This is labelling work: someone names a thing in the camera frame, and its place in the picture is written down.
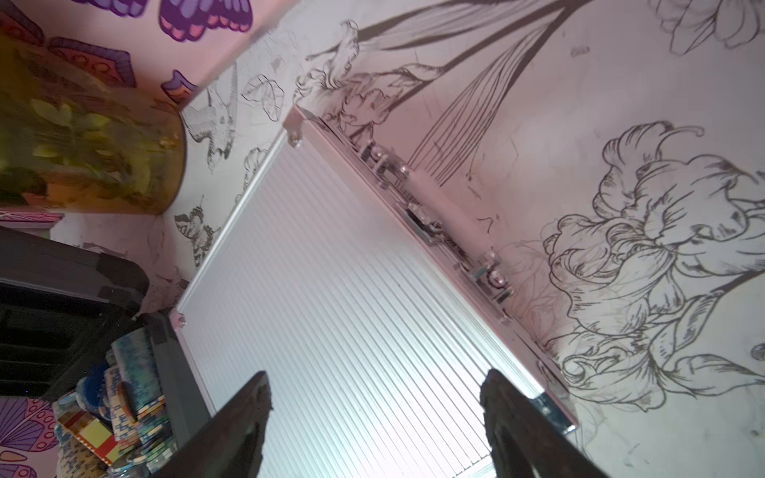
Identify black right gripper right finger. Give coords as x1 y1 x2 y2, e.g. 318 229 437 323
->
480 368 606 478

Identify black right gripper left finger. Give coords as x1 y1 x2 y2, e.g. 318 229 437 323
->
157 372 272 478

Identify pink square poker case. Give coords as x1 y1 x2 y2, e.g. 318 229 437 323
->
171 108 579 477

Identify dark grey poker case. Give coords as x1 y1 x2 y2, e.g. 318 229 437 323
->
1 228 210 445

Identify colourful poker chips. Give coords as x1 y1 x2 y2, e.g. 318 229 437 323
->
53 328 179 477

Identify playing card deck box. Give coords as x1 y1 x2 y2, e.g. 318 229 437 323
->
57 407 120 466

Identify amber glass plant vase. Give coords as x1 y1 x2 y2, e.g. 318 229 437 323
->
1 36 186 215

